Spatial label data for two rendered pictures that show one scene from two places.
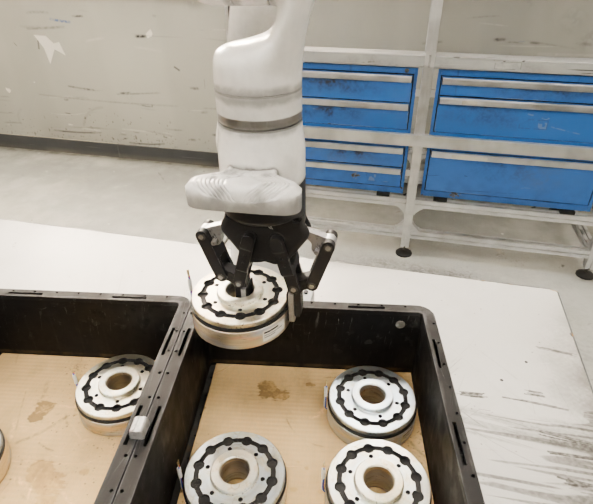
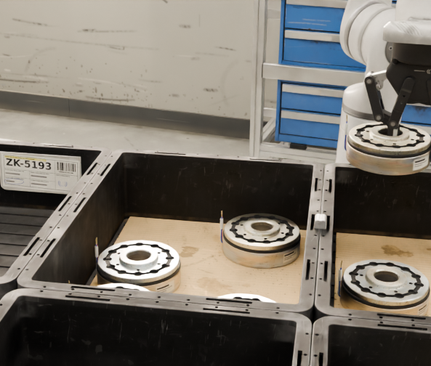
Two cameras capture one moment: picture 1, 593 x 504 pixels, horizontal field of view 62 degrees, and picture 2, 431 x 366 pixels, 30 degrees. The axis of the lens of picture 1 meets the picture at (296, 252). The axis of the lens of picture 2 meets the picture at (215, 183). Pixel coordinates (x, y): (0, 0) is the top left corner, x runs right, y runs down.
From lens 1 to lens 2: 60 cm
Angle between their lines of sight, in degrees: 10
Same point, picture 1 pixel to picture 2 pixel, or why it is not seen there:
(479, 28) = not seen: outside the picture
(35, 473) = (205, 284)
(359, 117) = not seen: hidden behind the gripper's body
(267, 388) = (390, 249)
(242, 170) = (421, 19)
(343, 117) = not seen: hidden behind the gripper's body
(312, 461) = not seen: outside the picture
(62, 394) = (201, 243)
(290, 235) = not seen: outside the picture
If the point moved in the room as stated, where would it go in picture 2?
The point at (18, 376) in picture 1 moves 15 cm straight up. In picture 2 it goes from (154, 231) to (152, 131)
